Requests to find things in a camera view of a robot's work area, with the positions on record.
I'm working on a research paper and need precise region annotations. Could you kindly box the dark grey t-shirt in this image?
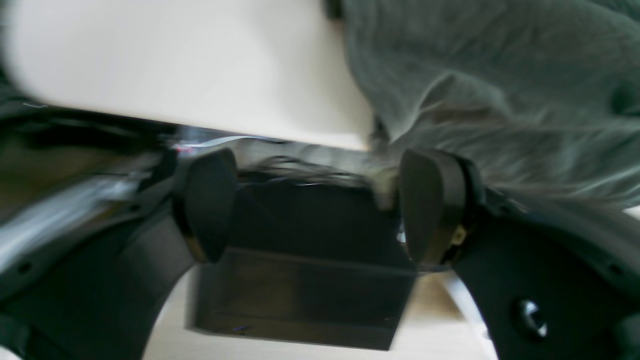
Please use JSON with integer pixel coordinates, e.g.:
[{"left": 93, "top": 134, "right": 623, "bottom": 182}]
[{"left": 323, "top": 0, "right": 640, "bottom": 208}]

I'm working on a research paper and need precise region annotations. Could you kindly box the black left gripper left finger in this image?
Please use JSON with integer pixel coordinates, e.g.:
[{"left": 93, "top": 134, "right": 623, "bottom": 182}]
[{"left": 1, "top": 148, "right": 238, "bottom": 360}]

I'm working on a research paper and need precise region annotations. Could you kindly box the black computer case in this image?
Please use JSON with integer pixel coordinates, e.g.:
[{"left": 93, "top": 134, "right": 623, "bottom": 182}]
[{"left": 186, "top": 172, "right": 418, "bottom": 351}]

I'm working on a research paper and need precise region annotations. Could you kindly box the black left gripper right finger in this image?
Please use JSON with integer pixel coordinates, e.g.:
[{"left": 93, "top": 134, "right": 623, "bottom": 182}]
[{"left": 398, "top": 149, "right": 640, "bottom": 360}]

